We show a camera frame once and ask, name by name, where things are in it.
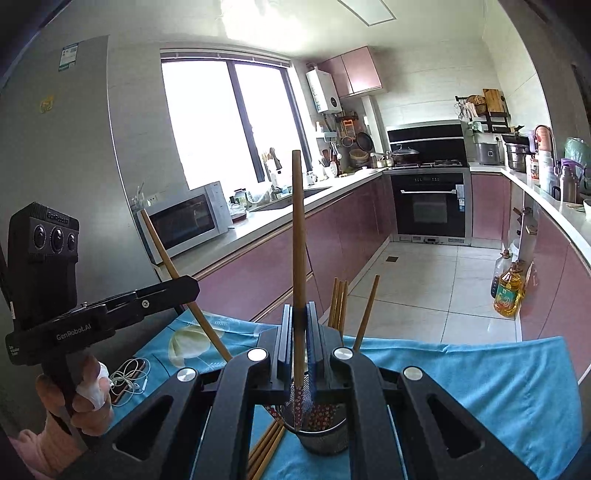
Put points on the white microwave oven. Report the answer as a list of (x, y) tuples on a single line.
[(184, 226)]

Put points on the pink base cabinet run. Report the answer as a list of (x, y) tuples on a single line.
[(277, 258), (554, 286)]

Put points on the black wok with lid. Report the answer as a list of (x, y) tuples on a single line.
[(405, 157)]

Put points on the steel thermos with purple lid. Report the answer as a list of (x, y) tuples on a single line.
[(569, 184)]

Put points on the white wall water heater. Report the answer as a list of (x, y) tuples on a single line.
[(324, 92)]

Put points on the green covered appliance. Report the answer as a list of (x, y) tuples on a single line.
[(578, 152)]

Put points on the grey refrigerator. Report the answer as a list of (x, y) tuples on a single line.
[(69, 161)]

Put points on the square ceiling light panel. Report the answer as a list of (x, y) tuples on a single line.
[(367, 10)]

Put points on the hanging black frying pan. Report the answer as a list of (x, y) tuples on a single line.
[(364, 142)]

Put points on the blue floral tablecloth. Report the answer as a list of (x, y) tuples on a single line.
[(485, 378)]

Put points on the silver rice cooker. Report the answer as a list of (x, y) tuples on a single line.
[(488, 154)]

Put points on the black range hood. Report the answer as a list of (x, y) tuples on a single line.
[(425, 145)]

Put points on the dark liquid bottle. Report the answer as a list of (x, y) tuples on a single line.
[(497, 272)]

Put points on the large kitchen window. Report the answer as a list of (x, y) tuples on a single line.
[(207, 124)]

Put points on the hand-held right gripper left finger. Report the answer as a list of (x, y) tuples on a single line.
[(286, 337)]

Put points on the dark phone with orange case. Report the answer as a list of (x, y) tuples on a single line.
[(121, 392)]

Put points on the set of wooden chopsticks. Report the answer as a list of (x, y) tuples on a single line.
[(338, 304)]

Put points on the black mesh cup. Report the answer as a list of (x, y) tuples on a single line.
[(323, 443)]

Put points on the steel steamer pot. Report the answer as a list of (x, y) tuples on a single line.
[(518, 159)]

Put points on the pink wall cabinet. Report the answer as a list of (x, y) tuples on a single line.
[(355, 71)]

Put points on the wooden cutting board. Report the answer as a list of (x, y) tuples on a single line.
[(492, 100)]

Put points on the yellow cooking oil bottle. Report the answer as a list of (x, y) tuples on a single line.
[(508, 297)]

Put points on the white plastic bottle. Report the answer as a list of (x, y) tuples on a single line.
[(545, 175)]

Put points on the black wall rack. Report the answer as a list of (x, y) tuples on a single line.
[(496, 122)]

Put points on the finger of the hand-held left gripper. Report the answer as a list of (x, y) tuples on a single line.
[(171, 295)]

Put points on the pink electric kettle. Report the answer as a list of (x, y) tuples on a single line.
[(545, 138)]

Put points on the black built-in oven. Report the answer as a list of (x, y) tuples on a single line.
[(429, 207)]

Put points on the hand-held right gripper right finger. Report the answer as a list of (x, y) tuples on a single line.
[(315, 337)]

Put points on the person's left hand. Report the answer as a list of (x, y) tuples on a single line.
[(94, 401)]

